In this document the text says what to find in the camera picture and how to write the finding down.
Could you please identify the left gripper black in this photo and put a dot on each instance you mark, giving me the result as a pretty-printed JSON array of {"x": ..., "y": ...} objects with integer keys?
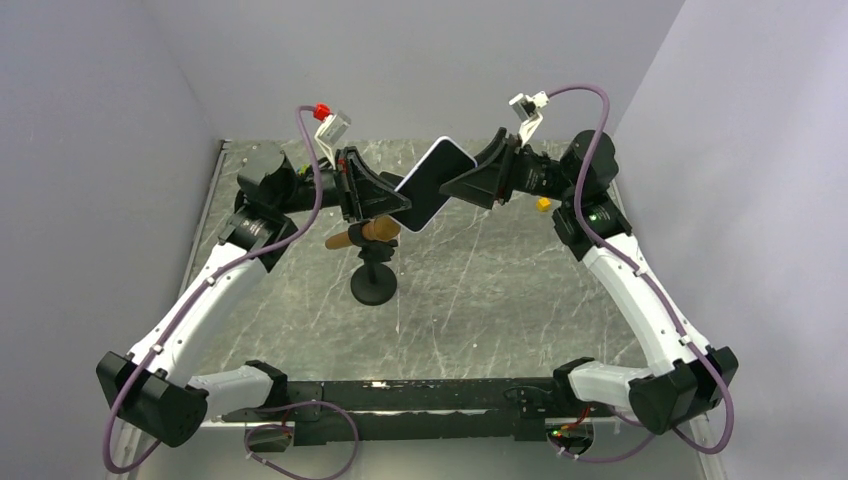
[{"x": 362, "y": 193}]

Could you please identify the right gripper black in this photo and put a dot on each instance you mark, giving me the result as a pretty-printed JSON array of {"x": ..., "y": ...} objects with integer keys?
[{"x": 496, "y": 172}]

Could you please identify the phone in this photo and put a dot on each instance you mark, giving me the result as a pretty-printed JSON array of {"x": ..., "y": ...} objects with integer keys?
[{"x": 443, "y": 161}]

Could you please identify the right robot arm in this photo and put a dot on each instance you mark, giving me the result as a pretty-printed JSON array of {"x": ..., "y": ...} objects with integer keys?
[{"x": 685, "y": 375}]

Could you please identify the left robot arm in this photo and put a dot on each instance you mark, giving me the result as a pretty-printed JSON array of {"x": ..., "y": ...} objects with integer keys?
[{"x": 154, "y": 386}]

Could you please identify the gold microphone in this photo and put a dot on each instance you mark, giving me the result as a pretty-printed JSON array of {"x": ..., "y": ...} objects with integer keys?
[{"x": 381, "y": 229}]

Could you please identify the small yellow cube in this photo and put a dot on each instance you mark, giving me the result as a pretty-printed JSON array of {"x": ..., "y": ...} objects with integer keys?
[{"x": 543, "y": 204}]

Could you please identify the black microphone stand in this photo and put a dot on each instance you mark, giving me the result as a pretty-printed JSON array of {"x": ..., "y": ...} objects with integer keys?
[{"x": 374, "y": 283}]

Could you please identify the black base beam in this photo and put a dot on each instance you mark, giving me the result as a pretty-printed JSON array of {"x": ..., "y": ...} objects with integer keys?
[{"x": 523, "y": 409}]

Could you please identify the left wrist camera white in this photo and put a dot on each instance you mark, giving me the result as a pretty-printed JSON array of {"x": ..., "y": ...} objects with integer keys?
[{"x": 333, "y": 125}]

